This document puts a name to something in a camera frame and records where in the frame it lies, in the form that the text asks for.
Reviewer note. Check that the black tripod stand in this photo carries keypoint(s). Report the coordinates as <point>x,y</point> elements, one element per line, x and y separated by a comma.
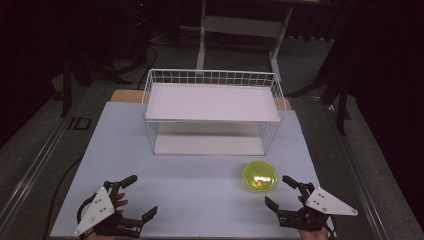
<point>340,100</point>

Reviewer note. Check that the metal floor rail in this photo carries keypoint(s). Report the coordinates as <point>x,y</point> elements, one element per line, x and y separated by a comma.
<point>360,173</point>
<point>30,180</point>

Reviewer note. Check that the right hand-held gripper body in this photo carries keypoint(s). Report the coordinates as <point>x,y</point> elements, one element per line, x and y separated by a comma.
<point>328,203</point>

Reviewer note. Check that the pale blue table mat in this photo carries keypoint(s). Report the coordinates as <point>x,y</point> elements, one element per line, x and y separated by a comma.
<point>186,186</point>

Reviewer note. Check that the person's left hand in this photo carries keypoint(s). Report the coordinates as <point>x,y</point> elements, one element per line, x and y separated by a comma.
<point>120,202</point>

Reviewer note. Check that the black metal stand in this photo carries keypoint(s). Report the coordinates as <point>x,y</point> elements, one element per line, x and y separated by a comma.
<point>66,86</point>

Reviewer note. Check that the white metal desk frame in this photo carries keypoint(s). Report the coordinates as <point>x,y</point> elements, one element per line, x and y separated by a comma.
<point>243,26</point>

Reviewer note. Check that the yellow-green translucent bowl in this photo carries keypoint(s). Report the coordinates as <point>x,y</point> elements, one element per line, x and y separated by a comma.
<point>260,176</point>

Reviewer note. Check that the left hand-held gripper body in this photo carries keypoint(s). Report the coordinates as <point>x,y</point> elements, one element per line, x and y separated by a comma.
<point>98,208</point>

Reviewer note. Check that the person's right hand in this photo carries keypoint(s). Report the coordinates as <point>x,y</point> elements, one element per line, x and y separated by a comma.
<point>313,234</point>

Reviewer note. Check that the black square floor plate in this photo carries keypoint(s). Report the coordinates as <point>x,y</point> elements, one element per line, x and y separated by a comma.
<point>79,123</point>

